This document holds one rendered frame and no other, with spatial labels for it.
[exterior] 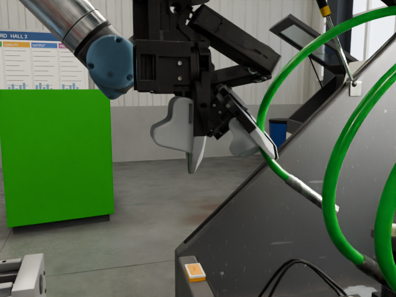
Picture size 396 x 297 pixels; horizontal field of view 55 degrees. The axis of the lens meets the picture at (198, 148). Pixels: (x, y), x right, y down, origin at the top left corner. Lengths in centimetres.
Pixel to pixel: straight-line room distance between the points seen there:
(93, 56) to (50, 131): 310
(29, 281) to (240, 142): 41
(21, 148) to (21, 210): 56
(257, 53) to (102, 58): 23
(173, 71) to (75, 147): 329
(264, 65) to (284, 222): 50
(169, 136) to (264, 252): 52
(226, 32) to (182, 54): 6
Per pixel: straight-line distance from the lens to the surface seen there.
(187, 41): 42
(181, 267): 79
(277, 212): 87
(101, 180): 378
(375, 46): 673
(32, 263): 76
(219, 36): 43
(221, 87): 63
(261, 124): 62
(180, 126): 43
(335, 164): 43
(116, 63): 56
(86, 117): 367
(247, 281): 91
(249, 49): 44
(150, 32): 43
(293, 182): 64
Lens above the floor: 130
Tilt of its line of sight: 9 degrees down
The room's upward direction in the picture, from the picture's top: straight up
